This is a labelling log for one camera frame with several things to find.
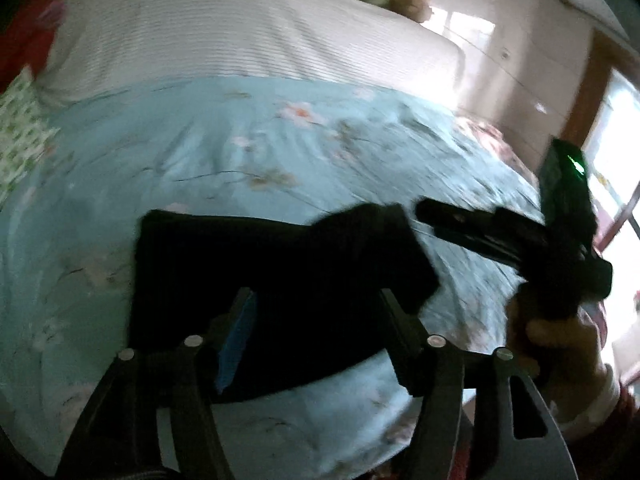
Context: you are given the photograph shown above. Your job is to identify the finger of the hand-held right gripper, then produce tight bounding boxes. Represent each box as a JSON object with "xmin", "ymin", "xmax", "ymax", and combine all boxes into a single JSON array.
[
  {"xmin": 416, "ymin": 198, "xmax": 547, "ymax": 242},
  {"xmin": 432, "ymin": 229, "xmax": 532, "ymax": 267}
]

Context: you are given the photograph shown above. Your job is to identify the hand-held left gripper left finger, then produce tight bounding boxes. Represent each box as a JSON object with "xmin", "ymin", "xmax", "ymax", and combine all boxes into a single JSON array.
[{"xmin": 55, "ymin": 287, "xmax": 258, "ymax": 480}]

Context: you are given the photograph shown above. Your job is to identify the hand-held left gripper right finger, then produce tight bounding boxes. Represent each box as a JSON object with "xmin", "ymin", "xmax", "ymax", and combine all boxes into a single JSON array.
[{"xmin": 380, "ymin": 287, "xmax": 581, "ymax": 480}]

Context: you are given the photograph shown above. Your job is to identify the black pants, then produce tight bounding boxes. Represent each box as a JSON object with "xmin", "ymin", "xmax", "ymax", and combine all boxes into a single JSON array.
[{"xmin": 131, "ymin": 203, "xmax": 442, "ymax": 406}]

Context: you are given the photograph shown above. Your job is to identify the person's right forearm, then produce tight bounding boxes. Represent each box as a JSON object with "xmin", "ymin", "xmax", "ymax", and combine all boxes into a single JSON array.
[{"xmin": 550, "ymin": 360, "xmax": 640, "ymax": 480}]

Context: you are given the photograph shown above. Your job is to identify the person's right hand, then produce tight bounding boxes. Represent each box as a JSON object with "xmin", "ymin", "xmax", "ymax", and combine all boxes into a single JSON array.
[{"xmin": 505, "ymin": 285, "xmax": 609, "ymax": 411}]

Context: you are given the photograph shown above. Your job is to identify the pink floral cloth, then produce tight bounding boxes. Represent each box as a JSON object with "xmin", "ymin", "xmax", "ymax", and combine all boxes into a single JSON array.
[{"xmin": 452, "ymin": 115, "xmax": 541, "ymax": 181}]

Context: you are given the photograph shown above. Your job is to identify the blue floral bedsheet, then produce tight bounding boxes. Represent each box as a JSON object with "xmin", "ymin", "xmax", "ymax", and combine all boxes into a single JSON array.
[{"xmin": 0, "ymin": 76, "xmax": 608, "ymax": 480}]

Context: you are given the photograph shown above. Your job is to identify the green patterned white cloth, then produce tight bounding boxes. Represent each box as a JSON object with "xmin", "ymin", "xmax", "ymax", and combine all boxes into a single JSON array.
[{"xmin": 0, "ymin": 70, "xmax": 61, "ymax": 186}]

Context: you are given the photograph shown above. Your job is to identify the red pillow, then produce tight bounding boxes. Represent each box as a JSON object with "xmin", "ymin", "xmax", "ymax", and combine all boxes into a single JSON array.
[{"xmin": 0, "ymin": 0, "xmax": 68, "ymax": 93}]

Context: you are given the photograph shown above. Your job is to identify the wooden window frame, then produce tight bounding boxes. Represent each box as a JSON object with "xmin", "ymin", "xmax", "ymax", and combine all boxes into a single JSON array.
[{"xmin": 565, "ymin": 30, "xmax": 640, "ymax": 261}]

